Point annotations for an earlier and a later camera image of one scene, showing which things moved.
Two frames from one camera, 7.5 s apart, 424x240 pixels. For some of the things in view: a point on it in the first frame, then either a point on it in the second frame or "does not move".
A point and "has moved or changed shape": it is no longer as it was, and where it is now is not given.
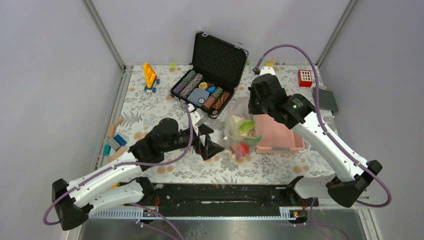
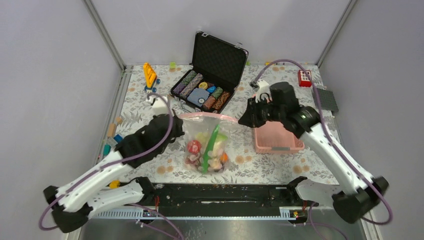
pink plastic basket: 277,138 does not move
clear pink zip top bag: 241,136 → 206,140
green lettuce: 237,119 has moved or changed shape
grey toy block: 113,143 does not move
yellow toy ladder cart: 150,78 does not move
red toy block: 304,78 does not move
